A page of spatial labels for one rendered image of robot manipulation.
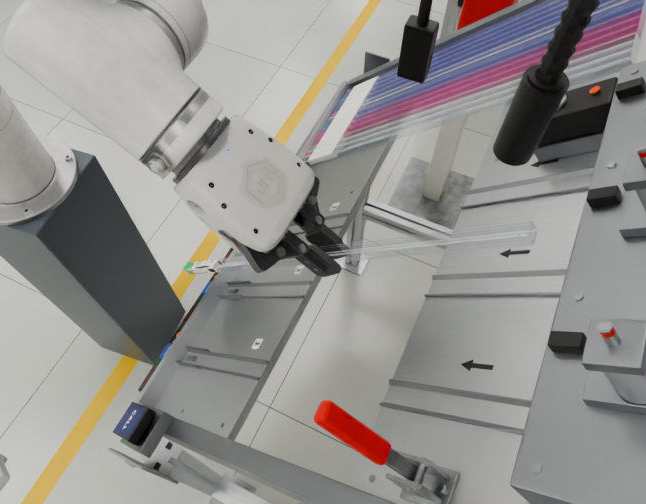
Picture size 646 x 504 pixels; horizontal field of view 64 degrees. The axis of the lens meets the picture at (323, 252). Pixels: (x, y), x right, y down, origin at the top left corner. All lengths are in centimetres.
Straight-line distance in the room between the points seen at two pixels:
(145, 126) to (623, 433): 38
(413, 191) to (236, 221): 136
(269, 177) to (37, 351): 131
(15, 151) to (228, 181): 53
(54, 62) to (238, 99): 164
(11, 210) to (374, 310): 98
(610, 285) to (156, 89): 35
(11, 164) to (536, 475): 83
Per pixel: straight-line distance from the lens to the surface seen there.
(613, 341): 25
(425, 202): 175
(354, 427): 33
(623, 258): 35
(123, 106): 44
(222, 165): 45
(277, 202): 46
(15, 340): 174
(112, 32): 46
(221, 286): 77
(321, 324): 152
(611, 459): 29
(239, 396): 59
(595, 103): 50
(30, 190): 97
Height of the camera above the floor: 141
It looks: 60 degrees down
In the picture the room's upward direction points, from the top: straight up
